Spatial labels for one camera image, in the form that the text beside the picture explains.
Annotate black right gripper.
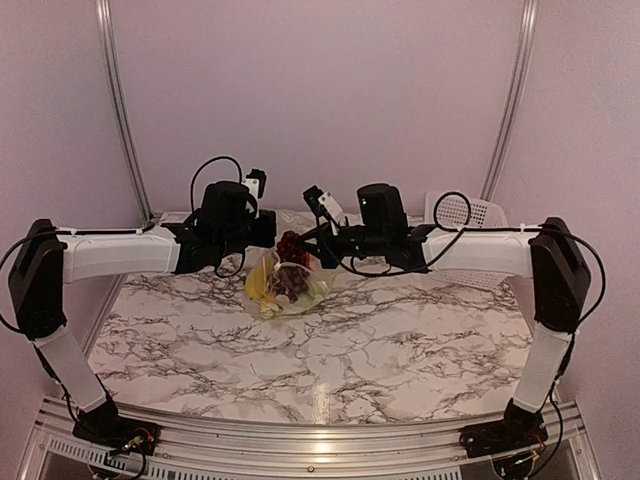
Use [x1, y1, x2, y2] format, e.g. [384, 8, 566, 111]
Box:
[294, 221, 387, 269]

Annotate fake red grapes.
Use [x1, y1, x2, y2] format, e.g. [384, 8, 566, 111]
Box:
[276, 230, 310, 268]

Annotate clear zip top bag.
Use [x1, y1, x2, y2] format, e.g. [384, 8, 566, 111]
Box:
[242, 247, 335, 319]

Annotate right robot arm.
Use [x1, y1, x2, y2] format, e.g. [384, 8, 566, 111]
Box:
[298, 183, 591, 458]

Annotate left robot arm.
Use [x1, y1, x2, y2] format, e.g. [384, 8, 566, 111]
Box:
[1, 170, 276, 448]

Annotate fake green lettuce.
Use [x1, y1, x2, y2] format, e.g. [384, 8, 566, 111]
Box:
[295, 280, 331, 309]

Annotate fake yellow banana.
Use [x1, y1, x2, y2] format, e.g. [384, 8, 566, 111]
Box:
[245, 264, 273, 301]

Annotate white perforated plastic basket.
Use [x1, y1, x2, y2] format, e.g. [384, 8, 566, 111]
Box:
[424, 190, 509, 290]

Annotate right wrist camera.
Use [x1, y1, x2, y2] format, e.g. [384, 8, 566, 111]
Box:
[303, 186, 348, 236]

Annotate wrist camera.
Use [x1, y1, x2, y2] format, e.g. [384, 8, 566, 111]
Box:
[303, 186, 348, 236]
[242, 169, 267, 219]

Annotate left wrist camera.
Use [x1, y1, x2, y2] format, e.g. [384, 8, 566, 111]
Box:
[242, 169, 267, 219]

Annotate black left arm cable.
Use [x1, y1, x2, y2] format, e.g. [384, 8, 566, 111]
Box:
[0, 155, 261, 334]

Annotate aluminium corner post right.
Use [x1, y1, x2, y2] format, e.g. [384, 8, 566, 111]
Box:
[480, 0, 540, 201]

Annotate aluminium corner post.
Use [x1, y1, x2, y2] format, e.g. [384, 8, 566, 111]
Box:
[95, 0, 153, 220]
[480, 0, 540, 201]

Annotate aluminium front rail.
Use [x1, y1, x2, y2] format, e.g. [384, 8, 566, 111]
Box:
[19, 394, 601, 480]

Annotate aluminium corner post left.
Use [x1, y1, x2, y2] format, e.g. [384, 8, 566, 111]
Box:
[95, 0, 153, 220]

